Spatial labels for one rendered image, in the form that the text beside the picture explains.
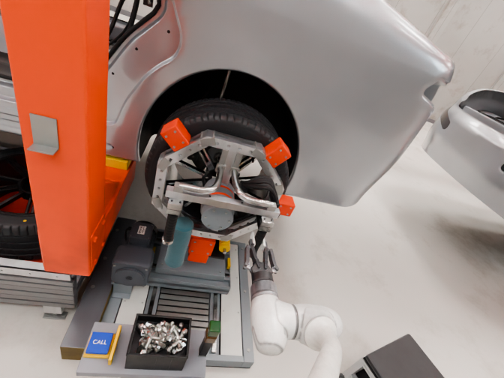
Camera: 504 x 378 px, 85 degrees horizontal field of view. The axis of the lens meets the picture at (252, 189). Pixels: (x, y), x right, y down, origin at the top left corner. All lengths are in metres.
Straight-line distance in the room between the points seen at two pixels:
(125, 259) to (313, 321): 0.94
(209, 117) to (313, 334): 0.83
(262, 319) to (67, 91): 0.78
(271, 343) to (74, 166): 0.74
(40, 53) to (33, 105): 0.13
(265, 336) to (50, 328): 1.22
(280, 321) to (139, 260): 0.83
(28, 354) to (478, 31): 11.16
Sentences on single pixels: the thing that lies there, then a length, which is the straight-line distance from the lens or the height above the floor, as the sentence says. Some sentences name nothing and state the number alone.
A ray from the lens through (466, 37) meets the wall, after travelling 10.86.
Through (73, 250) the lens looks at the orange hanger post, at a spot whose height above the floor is 0.67.
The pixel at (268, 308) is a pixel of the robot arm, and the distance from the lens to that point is 0.90.
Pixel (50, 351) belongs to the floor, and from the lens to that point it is 1.77.
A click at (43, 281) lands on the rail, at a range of 1.57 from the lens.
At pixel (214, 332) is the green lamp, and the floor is 0.65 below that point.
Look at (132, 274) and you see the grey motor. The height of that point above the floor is 0.35.
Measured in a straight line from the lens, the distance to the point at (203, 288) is 1.78.
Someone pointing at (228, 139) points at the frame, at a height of 1.12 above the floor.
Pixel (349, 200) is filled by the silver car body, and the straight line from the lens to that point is 1.76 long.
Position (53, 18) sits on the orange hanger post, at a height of 1.42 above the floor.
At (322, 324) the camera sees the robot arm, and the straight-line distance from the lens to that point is 0.91.
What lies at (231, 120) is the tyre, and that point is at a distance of 1.13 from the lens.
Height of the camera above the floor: 1.60
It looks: 34 degrees down
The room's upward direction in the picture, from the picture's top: 22 degrees clockwise
